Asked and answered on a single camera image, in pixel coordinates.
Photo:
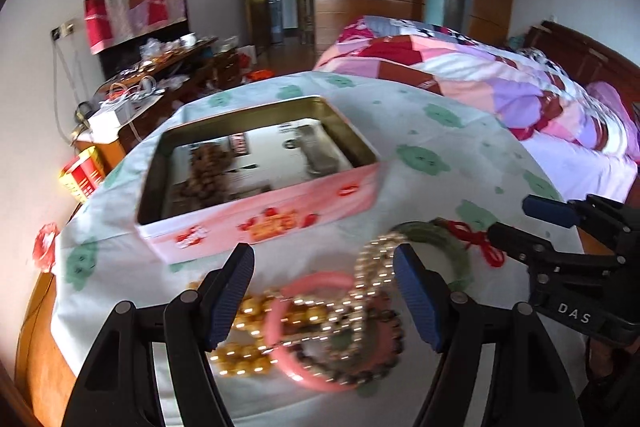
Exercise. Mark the white box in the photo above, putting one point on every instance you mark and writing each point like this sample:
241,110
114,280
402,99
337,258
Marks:
112,112

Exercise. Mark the white bed sheet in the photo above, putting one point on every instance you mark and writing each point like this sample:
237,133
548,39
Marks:
575,167

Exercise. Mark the pink red patchwork quilt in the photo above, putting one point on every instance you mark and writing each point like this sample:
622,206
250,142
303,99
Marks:
475,77

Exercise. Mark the wooden bed headboard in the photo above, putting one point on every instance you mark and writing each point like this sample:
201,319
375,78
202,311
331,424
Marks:
575,52

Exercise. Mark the red patchwork cover cloth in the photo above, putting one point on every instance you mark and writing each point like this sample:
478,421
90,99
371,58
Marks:
135,12

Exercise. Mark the small silver metal item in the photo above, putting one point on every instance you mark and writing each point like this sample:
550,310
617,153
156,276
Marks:
320,157

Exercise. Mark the wooden television cabinet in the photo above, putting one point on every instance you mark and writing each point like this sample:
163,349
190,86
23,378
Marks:
150,112

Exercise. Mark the white cup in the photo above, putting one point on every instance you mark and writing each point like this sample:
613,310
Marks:
187,40

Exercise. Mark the red yellow carton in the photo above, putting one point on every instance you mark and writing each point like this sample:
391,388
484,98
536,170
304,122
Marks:
82,174

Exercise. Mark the wall socket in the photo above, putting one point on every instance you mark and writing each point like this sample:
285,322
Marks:
62,32

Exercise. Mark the pink bangle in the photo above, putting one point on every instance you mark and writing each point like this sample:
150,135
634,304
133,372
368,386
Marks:
320,281

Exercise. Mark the black television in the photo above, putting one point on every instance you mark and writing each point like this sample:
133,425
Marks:
120,57

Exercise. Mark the white tablecloth green cloud print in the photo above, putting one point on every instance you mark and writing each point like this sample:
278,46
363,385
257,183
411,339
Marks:
450,157

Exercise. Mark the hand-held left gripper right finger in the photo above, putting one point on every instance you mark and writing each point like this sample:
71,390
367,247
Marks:
417,297

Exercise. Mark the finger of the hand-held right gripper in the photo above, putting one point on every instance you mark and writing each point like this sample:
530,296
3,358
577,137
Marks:
547,210
520,244

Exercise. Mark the pink pillow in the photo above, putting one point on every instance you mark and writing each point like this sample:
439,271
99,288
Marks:
615,107

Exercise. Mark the wooden room door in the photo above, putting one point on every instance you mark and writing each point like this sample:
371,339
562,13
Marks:
257,17

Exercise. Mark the orange plastic bag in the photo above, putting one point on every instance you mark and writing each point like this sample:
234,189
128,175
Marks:
261,75

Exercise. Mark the white red paper bag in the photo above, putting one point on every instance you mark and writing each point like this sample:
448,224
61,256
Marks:
248,55

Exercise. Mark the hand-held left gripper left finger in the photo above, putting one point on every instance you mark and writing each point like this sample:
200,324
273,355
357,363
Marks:
232,297

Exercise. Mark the pile of bags and dishes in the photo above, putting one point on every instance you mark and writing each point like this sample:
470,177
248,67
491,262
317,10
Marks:
155,57

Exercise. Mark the pink rectangular tin box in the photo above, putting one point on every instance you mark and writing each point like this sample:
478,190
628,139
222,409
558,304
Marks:
280,217

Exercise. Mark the red printed plastic bag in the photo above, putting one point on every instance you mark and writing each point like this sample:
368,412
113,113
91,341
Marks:
45,242

